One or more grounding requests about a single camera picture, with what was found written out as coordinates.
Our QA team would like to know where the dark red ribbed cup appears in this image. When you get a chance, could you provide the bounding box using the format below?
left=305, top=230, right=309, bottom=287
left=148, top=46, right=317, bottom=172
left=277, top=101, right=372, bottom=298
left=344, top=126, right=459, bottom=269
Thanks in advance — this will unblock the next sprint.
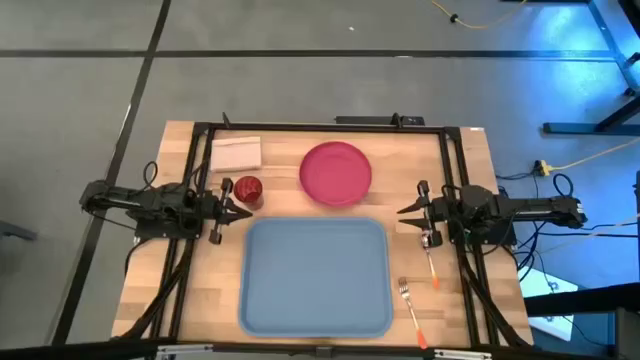
left=233, top=175, right=265, bottom=210

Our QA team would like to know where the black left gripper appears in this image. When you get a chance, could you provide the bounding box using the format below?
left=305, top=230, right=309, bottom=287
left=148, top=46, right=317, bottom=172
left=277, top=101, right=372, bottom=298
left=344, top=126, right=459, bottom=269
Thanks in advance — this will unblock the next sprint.
left=199, top=177, right=254, bottom=246

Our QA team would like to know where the yellow plug with pale cable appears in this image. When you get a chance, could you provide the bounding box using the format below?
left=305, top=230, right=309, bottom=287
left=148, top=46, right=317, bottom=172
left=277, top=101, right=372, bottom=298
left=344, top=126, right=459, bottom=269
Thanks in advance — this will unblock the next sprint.
left=534, top=137, right=640, bottom=177

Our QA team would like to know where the black bar with silver brackets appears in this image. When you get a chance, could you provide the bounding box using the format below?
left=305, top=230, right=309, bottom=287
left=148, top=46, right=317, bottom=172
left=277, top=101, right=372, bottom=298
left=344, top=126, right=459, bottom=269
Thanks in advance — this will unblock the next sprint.
left=0, top=338, right=640, bottom=360

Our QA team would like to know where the blue plastic tray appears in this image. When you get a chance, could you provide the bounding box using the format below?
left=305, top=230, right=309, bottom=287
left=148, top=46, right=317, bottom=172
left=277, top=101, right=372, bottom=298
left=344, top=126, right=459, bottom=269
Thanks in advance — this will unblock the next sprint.
left=238, top=216, right=395, bottom=339

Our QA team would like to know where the beige folded cloth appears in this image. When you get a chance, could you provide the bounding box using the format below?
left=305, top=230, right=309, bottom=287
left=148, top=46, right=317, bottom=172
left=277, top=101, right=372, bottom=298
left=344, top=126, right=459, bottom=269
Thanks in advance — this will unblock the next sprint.
left=209, top=136, right=263, bottom=173

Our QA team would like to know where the black beam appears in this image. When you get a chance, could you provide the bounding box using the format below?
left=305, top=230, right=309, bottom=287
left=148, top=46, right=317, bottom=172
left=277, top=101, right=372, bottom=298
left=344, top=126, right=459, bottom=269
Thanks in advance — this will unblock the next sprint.
left=523, top=282, right=640, bottom=317

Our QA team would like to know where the metal fork orange handle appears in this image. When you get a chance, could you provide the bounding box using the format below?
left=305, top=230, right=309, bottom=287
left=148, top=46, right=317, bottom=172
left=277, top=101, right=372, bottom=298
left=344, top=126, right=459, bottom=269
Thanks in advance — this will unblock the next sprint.
left=397, top=277, right=429, bottom=350

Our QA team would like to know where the yellow floor cable black plug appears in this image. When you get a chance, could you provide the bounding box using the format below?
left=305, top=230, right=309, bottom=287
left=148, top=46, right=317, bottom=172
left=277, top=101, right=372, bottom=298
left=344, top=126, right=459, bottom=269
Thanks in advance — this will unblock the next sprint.
left=429, top=0, right=529, bottom=30

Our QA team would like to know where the white sheet on floor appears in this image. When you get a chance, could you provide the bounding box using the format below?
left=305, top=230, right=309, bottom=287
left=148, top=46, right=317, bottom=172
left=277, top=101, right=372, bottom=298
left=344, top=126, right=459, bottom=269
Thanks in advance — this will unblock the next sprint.
left=519, top=267, right=581, bottom=342

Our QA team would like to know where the dark metal stand frame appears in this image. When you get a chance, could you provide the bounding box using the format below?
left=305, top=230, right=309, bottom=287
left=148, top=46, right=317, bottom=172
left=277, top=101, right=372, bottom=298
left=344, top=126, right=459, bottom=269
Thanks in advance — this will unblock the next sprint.
left=542, top=0, right=640, bottom=136

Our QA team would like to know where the black floor cable bundle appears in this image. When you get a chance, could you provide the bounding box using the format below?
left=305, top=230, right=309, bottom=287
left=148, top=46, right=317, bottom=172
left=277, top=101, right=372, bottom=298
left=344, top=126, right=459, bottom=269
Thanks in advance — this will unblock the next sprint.
left=494, top=172, right=640, bottom=284

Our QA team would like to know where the red round plate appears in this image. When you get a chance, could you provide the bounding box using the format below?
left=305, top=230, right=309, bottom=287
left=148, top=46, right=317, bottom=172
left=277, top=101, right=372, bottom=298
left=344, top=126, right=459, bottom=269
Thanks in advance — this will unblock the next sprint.
left=298, top=141, right=373, bottom=207

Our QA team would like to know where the black aluminium table frame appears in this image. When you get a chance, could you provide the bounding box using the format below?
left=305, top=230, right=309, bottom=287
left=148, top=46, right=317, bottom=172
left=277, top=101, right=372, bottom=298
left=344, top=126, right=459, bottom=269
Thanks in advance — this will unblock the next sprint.
left=119, top=112, right=534, bottom=351

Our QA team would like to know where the metal spoon orange handle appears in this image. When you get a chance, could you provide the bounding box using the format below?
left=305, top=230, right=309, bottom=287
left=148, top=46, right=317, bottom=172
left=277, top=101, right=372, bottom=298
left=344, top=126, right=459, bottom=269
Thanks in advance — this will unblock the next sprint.
left=421, top=233, right=441, bottom=290

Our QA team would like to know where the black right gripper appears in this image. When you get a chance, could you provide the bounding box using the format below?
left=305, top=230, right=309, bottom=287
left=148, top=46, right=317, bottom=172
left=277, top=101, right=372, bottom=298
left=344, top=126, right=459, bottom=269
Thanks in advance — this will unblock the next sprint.
left=396, top=179, right=454, bottom=249

